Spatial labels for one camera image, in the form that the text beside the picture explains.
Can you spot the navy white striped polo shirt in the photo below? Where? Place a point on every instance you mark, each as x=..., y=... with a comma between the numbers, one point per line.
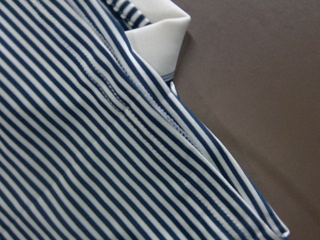
x=95, y=143

